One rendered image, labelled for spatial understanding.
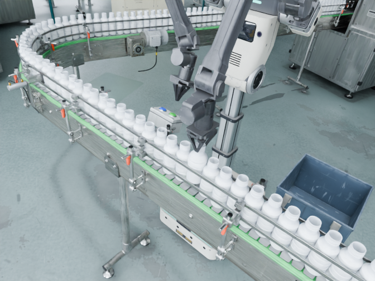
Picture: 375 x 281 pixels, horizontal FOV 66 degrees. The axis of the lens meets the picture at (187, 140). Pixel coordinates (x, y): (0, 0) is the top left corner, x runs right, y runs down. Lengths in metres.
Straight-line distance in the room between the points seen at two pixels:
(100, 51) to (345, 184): 1.98
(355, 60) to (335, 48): 0.33
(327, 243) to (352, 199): 0.69
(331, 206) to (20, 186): 2.22
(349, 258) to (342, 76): 3.86
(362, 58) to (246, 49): 3.16
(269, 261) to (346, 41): 3.86
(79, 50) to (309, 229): 2.08
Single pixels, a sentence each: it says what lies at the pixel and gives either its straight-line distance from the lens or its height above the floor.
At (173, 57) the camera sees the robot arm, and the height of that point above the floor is 1.38.
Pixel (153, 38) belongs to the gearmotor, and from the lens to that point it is 2.51.
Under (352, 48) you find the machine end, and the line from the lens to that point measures 4.54.
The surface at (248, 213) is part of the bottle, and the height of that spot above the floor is 1.08.
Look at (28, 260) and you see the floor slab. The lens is 2.24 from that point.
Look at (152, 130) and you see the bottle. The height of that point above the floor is 1.15.
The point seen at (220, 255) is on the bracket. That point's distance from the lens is 1.08.
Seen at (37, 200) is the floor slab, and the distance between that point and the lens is 2.54.
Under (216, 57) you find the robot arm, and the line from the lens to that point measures 0.84.
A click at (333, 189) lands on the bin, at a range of 1.58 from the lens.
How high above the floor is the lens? 1.81
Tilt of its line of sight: 37 degrees down
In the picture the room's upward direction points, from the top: 6 degrees clockwise
